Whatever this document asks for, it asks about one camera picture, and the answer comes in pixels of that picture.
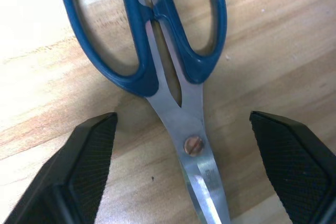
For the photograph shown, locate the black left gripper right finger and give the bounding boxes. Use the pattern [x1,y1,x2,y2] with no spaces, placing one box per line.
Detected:
[249,110,336,224]

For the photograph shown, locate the blue handled steel scissors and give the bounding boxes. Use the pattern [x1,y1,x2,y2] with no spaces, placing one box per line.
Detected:
[56,0,232,224]

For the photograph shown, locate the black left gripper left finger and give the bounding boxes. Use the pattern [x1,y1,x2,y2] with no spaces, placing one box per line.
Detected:
[3,112,118,224]

